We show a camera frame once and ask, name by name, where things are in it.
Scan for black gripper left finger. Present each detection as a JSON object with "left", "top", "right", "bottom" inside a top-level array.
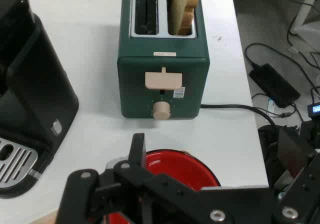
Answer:
[{"left": 54, "top": 133, "right": 201, "bottom": 224}]

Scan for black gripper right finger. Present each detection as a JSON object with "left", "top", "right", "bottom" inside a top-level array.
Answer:
[{"left": 272, "top": 128, "right": 320, "bottom": 224}]

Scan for beige toaster lever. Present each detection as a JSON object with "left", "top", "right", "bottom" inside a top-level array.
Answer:
[{"left": 144, "top": 67, "right": 184, "bottom": 90}]

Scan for small device with blue display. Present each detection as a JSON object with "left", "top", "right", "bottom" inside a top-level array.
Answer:
[{"left": 306, "top": 103, "right": 320, "bottom": 121}]

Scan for red bowl with black rim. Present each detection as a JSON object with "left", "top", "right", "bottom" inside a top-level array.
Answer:
[{"left": 103, "top": 148, "right": 222, "bottom": 224}]

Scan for black power adapter brick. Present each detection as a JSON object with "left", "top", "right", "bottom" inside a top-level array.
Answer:
[{"left": 248, "top": 63, "right": 301, "bottom": 109}]

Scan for beige toaster knob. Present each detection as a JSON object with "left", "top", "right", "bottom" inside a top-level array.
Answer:
[{"left": 152, "top": 101, "right": 172, "bottom": 121}]

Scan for black coffee machine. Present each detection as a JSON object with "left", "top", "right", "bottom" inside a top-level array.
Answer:
[{"left": 0, "top": 0, "right": 80, "bottom": 200}]

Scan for dark green two-slot toaster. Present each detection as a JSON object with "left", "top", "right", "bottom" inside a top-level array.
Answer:
[{"left": 116, "top": 0, "right": 210, "bottom": 122}]

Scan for white furniture leg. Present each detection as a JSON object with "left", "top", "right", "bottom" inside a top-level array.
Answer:
[{"left": 291, "top": 0, "right": 320, "bottom": 52}]

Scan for toast bread slice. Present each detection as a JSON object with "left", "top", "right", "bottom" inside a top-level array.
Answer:
[{"left": 167, "top": 0, "right": 201, "bottom": 36}]

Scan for black toaster power cable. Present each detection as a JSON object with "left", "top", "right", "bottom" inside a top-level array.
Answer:
[{"left": 200, "top": 103, "right": 278, "bottom": 130}]

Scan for black adapter cable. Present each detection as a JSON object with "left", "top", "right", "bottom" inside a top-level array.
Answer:
[{"left": 244, "top": 42, "right": 320, "bottom": 90}]

